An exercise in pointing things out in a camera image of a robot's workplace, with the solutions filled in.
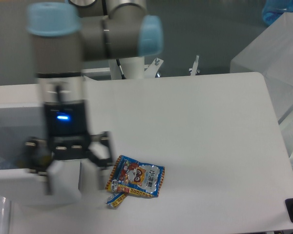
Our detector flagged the blue cartoon snack bag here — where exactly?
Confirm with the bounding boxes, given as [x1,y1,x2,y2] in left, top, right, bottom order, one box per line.
[105,155,165,198]

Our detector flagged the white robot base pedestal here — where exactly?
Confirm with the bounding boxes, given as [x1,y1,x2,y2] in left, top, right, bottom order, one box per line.
[108,57,145,80]

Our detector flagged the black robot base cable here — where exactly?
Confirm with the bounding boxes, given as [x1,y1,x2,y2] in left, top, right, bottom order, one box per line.
[115,58,126,80]

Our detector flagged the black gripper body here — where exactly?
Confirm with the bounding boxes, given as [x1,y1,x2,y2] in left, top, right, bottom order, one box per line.
[43,100,91,160]

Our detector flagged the white mounting bracket frame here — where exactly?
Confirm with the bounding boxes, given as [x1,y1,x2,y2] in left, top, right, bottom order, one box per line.
[82,58,164,80]

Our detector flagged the translucent plastic storage box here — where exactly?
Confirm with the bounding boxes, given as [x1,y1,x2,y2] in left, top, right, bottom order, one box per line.
[230,13,293,168]

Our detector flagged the small crumpled blue wrapper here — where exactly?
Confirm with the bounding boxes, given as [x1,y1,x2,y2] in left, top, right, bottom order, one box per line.
[106,193,128,209]

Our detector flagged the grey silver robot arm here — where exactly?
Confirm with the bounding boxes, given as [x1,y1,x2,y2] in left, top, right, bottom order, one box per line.
[27,0,164,170]

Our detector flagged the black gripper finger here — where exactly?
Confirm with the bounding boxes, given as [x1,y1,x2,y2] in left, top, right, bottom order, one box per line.
[24,137,53,195]
[85,131,115,191]

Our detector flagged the metal clamp screw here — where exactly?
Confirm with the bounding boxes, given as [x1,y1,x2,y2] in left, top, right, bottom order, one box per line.
[188,55,200,76]

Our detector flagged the blue water jug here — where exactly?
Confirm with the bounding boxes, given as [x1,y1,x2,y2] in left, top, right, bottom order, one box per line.
[262,0,293,26]

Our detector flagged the white trash can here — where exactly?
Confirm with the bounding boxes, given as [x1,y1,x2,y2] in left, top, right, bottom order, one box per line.
[0,103,82,206]

